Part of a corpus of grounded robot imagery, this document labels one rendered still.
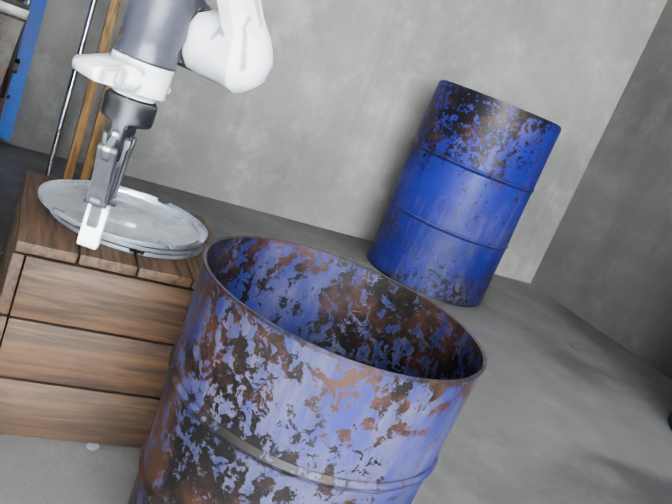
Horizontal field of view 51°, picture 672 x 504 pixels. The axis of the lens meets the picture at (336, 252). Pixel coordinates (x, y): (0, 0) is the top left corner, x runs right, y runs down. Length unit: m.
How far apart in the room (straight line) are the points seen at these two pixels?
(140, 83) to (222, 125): 2.21
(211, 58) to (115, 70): 0.13
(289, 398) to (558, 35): 3.34
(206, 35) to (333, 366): 0.51
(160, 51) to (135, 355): 0.54
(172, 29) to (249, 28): 0.10
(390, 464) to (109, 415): 0.61
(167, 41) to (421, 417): 0.60
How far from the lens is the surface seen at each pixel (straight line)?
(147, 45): 1.02
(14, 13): 1.63
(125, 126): 1.03
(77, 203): 1.31
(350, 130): 3.43
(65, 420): 1.33
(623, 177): 4.14
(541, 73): 3.95
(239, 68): 1.02
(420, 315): 1.16
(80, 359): 1.27
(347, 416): 0.83
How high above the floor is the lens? 0.77
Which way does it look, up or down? 14 degrees down
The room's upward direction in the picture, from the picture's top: 22 degrees clockwise
